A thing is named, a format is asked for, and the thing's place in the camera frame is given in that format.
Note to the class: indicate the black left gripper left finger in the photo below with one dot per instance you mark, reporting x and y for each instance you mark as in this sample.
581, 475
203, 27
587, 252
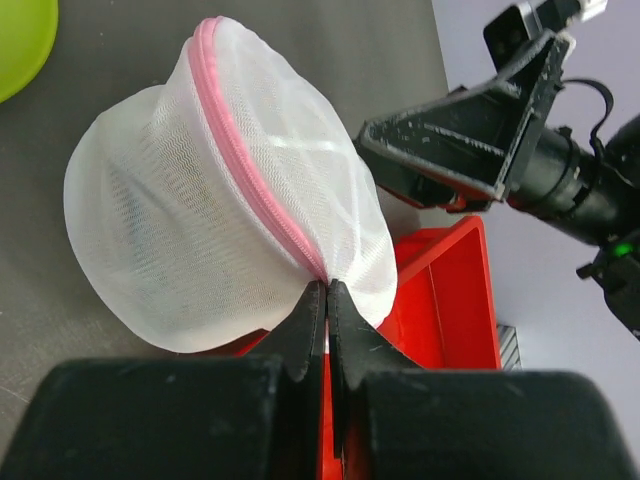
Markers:
255, 416

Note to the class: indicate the green plastic bowl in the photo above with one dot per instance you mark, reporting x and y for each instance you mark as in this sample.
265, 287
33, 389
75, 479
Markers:
28, 33

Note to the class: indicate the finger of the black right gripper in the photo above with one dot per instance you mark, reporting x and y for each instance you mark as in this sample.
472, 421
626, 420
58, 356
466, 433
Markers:
423, 193

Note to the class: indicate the white mesh laundry bag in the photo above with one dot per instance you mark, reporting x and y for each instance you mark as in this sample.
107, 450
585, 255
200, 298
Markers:
201, 208

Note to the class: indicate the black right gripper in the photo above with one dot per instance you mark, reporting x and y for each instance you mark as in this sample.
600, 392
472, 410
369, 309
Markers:
480, 141

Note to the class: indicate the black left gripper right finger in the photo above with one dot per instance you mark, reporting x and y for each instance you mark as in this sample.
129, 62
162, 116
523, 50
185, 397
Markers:
475, 415

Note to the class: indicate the red plastic tray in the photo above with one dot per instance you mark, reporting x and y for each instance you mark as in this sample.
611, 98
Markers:
443, 316

